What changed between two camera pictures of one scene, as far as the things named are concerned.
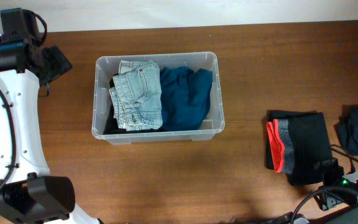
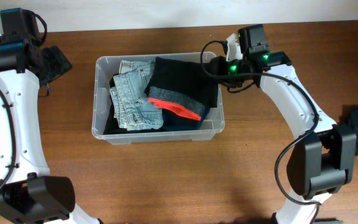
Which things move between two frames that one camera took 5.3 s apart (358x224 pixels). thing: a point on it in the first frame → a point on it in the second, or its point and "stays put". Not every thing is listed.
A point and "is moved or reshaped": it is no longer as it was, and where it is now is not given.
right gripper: (329, 177) → (218, 64)
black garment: (111, 126) stays put
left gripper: (55, 63) stays put
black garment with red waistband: (296, 142) is moved or reshaped
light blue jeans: (136, 95) stays put
